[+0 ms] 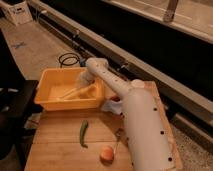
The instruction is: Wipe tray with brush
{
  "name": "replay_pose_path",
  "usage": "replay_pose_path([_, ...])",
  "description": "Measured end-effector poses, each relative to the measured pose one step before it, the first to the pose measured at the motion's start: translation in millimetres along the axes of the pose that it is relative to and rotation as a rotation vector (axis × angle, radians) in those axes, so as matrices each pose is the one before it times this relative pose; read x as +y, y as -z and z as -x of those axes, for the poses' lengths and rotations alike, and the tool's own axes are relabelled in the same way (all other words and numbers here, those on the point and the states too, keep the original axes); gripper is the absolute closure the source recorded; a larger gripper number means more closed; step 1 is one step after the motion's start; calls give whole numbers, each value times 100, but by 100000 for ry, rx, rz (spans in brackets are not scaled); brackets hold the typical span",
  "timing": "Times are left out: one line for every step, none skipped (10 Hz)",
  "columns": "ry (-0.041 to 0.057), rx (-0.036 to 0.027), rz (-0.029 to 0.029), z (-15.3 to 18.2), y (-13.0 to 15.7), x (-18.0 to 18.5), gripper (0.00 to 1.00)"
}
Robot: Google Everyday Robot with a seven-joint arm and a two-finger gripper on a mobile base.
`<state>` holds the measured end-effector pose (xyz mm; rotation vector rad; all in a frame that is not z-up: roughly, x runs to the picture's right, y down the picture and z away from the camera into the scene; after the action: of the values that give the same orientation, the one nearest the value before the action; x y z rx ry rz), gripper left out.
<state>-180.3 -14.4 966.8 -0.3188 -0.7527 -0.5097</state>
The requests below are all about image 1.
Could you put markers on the green chili pepper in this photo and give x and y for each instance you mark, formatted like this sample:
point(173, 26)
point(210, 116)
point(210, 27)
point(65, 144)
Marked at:
point(83, 129)

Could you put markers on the white cloth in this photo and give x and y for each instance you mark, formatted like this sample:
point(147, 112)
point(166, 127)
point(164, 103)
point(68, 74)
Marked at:
point(114, 107)

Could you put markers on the black chair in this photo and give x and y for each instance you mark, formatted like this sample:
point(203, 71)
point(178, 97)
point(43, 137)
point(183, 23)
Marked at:
point(16, 99)

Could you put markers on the yellow plastic tray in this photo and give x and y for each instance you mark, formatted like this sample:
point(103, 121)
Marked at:
point(55, 82)

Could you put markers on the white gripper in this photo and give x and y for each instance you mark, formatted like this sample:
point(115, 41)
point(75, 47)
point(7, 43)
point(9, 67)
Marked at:
point(85, 78)

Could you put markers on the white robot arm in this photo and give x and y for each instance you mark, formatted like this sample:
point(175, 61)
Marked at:
point(146, 136)

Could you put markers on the peach coloured fruit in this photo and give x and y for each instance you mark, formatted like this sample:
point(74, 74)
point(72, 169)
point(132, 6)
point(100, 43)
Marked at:
point(107, 154)

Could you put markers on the wooden brush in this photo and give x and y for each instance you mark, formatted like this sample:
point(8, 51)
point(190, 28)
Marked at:
point(83, 92)

